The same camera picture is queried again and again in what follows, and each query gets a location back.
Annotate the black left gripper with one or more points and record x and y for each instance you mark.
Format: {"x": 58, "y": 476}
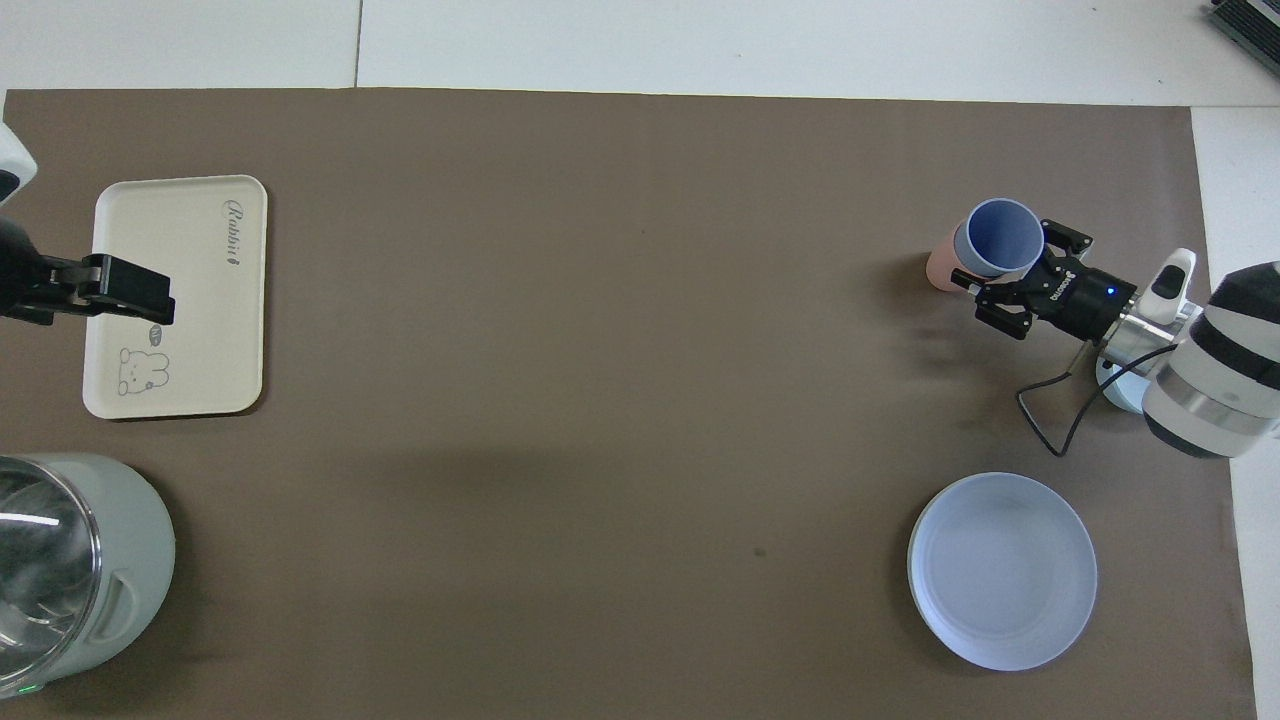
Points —
{"x": 15, "y": 275}

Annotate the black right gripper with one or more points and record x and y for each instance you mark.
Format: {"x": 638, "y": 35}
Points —
{"x": 1085, "y": 300}

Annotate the blue ribbed cup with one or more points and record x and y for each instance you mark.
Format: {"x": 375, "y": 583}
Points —
{"x": 1003, "y": 235}

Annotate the pink cup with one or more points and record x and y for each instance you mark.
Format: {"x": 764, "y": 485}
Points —
{"x": 942, "y": 265}

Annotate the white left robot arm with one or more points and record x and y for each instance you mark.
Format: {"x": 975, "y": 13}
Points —
{"x": 12, "y": 165}

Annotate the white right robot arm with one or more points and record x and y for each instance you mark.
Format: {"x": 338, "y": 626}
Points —
{"x": 1220, "y": 370}

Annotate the cream rabbit print tray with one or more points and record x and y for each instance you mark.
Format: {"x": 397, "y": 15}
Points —
{"x": 190, "y": 330}

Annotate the light blue bowl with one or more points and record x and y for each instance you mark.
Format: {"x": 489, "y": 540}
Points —
{"x": 1120, "y": 390}

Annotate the pale green cooking pot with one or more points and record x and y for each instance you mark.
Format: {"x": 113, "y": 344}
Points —
{"x": 140, "y": 560}

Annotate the grey ribbed device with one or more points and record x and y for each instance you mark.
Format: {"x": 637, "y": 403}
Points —
{"x": 1250, "y": 20}

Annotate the brown table mat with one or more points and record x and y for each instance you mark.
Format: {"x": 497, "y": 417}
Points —
{"x": 600, "y": 400}

